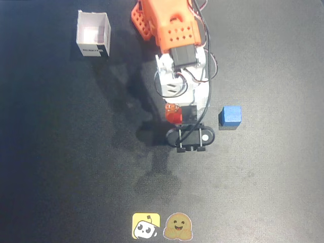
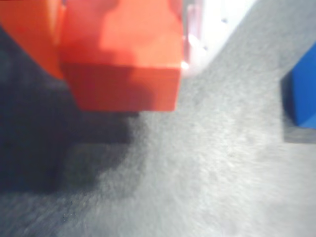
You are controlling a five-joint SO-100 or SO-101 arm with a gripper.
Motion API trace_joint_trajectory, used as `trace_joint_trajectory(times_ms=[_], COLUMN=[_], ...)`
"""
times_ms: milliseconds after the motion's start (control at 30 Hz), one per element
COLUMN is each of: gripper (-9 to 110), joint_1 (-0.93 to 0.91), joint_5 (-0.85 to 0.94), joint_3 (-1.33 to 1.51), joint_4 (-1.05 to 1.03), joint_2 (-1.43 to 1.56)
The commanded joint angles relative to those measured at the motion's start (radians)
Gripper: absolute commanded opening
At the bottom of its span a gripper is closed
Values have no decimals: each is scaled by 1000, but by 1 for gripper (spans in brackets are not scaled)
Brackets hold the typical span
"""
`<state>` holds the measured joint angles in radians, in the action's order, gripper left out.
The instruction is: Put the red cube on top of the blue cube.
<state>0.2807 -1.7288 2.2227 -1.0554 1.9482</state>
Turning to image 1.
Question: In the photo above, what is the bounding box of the white open paper box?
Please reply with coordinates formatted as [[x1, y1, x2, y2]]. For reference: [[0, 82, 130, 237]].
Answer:
[[76, 9, 112, 58]]

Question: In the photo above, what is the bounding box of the hugging face emoji sticker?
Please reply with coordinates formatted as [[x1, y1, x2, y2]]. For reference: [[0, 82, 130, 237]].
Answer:
[[162, 212, 194, 240]]

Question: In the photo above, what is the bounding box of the blue cube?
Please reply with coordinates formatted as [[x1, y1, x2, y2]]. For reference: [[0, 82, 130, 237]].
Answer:
[[218, 105, 242, 127]]

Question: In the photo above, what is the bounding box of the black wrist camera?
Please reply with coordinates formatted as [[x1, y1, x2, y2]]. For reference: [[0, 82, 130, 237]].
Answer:
[[166, 123, 216, 153]]

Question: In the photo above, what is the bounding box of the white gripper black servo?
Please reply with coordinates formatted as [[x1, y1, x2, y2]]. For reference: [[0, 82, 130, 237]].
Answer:
[[160, 75, 211, 125]]

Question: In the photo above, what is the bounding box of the yellow square robot sticker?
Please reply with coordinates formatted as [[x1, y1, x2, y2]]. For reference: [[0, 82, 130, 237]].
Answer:
[[131, 212, 161, 239]]

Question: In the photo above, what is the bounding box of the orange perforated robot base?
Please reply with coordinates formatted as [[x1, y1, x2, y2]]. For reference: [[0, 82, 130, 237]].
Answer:
[[131, 2, 155, 41]]

